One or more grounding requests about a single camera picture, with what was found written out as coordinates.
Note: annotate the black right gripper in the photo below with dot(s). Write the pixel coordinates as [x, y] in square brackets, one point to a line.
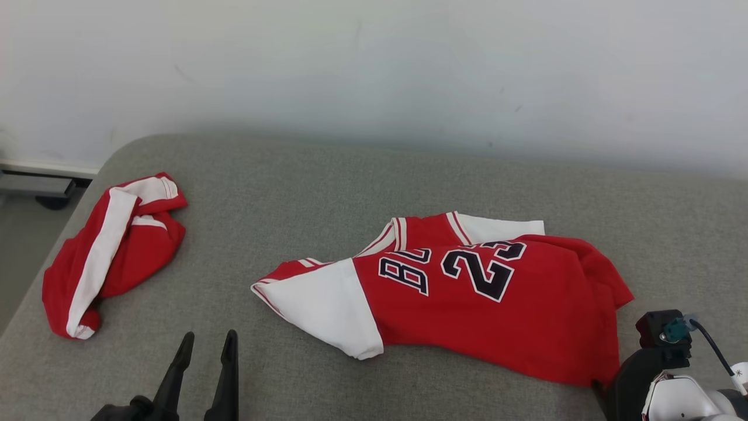
[628, 386]

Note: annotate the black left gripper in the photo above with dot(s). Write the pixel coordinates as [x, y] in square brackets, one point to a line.
[125, 410]

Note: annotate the red white basketball jersey shirt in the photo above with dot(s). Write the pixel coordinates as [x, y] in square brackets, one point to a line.
[526, 316]

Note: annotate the red shorts with white stripe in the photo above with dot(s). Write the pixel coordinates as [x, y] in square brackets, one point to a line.
[146, 245]

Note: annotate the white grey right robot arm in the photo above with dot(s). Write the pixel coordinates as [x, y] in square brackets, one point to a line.
[684, 403]

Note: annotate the grey fabric sofa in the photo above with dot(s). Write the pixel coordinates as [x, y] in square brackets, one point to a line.
[292, 193]

